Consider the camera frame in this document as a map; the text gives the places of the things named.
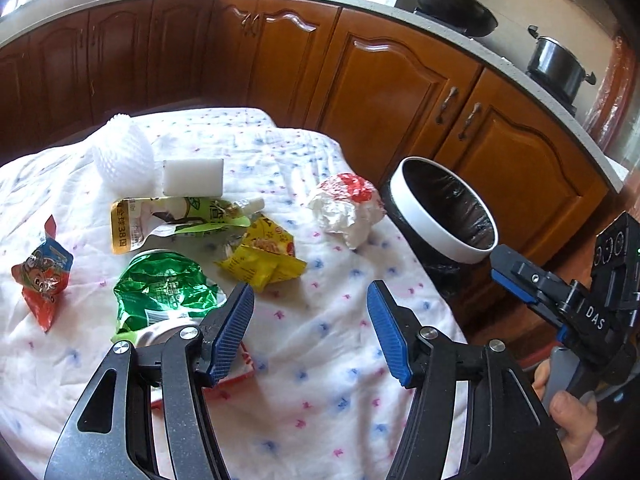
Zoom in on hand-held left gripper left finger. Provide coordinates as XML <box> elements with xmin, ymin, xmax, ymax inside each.
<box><xmin>44</xmin><ymin>282</ymin><xmax>256</xmax><ymax>480</ymax></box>

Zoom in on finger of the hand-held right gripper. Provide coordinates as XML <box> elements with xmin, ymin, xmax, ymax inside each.
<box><xmin>489</xmin><ymin>244</ymin><xmax>576</xmax><ymax>306</ymax></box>
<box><xmin>491</xmin><ymin>270</ymin><xmax>568</xmax><ymax>336</ymax></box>

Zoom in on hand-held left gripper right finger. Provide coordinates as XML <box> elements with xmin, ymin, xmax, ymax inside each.
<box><xmin>366</xmin><ymin>280</ymin><xmax>573</xmax><ymax>480</ymax></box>

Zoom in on white milk carton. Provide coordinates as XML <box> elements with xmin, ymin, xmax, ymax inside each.
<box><xmin>134</xmin><ymin>321</ymin><xmax>257</xmax><ymax>403</ymax></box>

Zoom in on yellow snack wrapper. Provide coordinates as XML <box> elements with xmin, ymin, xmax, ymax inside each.
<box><xmin>215</xmin><ymin>214</ymin><xmax>308</xmax><ymax>292</ymax></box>

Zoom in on green packet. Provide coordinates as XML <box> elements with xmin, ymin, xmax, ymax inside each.
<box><xmin>112</xmin><ymin>249</ymin><xmax>228</xmax><ymax>336</ymax></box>

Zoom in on white rimmed trash bin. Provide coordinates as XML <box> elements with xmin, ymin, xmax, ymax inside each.
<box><xmin>380</xmin><ymin>156</ymin><xmax>499</xmax><ymax>301</ymax></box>

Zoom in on white red plastic bag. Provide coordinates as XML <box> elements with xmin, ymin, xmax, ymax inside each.
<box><xmin>306</xmin><ymin>172</ymin><xmax>387</xmax><ymax>250</ymax></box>

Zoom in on green spout pouch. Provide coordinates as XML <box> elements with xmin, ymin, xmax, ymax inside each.
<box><xmin>110</xmin><ymin>195</ymin><xmax>266</xmax><ymax>256</ymax></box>

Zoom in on white sponge block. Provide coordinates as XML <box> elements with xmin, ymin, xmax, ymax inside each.
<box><xmin>162</xmin><ymin>157</ymin><xmax>226</xmax><ymax>198</ymax></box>

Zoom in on red snack packet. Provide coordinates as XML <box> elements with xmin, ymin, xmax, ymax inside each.
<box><xmin>11</xmin><ymin>215</ymin><xmax>75</xmax><ymax>333</ymax></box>

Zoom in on white foam fruit net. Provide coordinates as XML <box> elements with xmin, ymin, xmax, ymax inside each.
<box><xmin>91</xmin><ymin>114</ymin><xmax>155</xmax><ymax>196</ymax></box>

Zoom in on person's right forearm pink sleeve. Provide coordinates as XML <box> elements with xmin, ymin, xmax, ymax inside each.
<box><xmin>569</xmin><ymin>427</ymin><xmax>611</xmax><ymax>480</ymax></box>

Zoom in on white trash bin black liner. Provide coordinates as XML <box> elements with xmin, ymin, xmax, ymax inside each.
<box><xmin>402</xmin><ymin>159</ymin><xmax>497</xmax><ymax>252</ymax></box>

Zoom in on person's right hand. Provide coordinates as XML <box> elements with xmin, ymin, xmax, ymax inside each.
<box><xmin>531</xmin><ymin>360</ymin><xmax>608</xmax><ymax>453</ymax></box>

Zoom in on white dotted tablecloth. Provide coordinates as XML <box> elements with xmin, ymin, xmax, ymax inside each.
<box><xmin>0</xmin><ymin>106</ymin><xmax>473</xmax><ymax>480</ymax></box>

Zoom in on black gas stove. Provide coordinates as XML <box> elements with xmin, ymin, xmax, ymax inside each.
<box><xmin>412</xmin><ymin>5</ymin><xmax>583</xmax><ymax>116</ymax></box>

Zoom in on reddish plastic sheet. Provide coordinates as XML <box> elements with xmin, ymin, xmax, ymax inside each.
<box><xmin>582</xmin><ymin>35</ymin><xmax>640</xmax><ymax>153</ymax></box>

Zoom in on black cooking pot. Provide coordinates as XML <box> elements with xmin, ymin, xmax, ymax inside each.
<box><xmin>526</xmin><ymin>25</ymin><xmax>597</xmax><ymax>102</ymax></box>

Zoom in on wooden kitchen cabinets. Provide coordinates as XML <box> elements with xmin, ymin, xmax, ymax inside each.
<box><xmin>0</xmin><ymin>0</ymin><xmax>611</xmax><ymax>321</ymax></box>

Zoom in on grey stone countertop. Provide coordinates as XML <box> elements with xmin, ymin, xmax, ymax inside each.
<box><xmin>0</xmin><ymin>0</ymin><xmax>630</xmax><ymax>193</ymax></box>

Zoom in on metal cabinet handle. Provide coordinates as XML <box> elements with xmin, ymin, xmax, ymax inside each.
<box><xmin>458</xmin><ymin>102</ymin><xmax>482</xmax><ymax>140</ymax></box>
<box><xmin>435</xmin><ymin>86</ymin><xmax>459</xmax><ymax>124</ymax></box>

